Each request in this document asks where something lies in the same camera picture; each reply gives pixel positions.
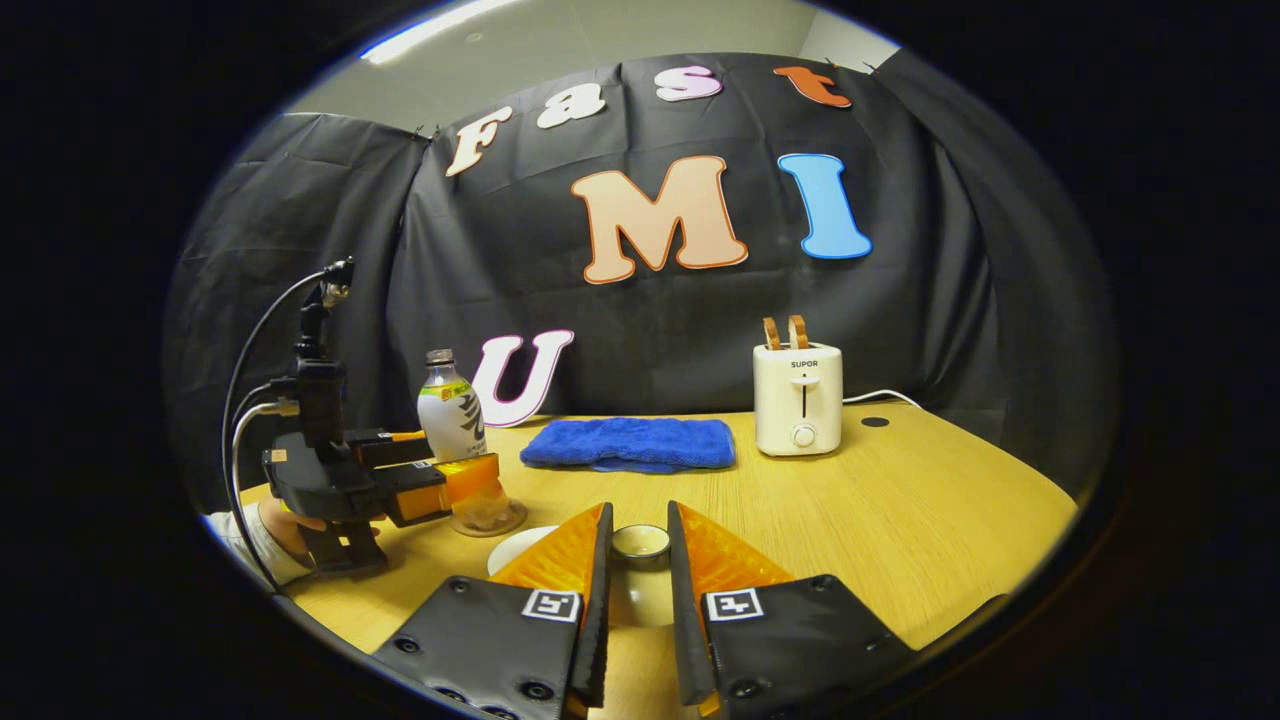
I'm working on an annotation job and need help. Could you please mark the cream toaster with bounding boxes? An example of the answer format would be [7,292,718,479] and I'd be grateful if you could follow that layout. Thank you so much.
[753,342,844,458]

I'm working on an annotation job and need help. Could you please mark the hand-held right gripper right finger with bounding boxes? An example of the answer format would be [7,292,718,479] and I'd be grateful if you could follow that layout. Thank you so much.
[666,502,917,720]

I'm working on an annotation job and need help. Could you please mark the blue towel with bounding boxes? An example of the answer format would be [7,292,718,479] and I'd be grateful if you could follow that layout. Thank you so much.
[520,418,737,474]

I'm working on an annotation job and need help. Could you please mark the round cork coaster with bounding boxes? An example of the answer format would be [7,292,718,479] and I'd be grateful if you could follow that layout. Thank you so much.
[450,500,528,538]

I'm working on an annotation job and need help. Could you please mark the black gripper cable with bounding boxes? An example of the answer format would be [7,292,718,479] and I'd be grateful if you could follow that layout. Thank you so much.
[222,268,331,591]

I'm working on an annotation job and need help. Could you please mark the clear water bottle white label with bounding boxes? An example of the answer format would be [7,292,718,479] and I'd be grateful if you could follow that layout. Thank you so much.
[417,349,511,531]

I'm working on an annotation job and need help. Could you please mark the cream teacup lid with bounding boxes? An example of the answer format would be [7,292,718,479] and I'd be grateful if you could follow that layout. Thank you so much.
[608,525,673,631]

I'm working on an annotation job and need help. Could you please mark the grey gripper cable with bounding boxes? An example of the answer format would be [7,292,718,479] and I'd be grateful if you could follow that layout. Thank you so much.
[232,400,301,521]

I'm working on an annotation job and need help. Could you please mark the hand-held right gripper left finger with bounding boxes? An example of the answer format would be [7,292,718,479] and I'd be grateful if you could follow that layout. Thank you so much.
[370,503,614,720]

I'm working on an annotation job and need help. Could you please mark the black backdrop cloth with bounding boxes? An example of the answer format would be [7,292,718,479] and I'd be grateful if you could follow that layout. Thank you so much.
[162,48,1121,511]

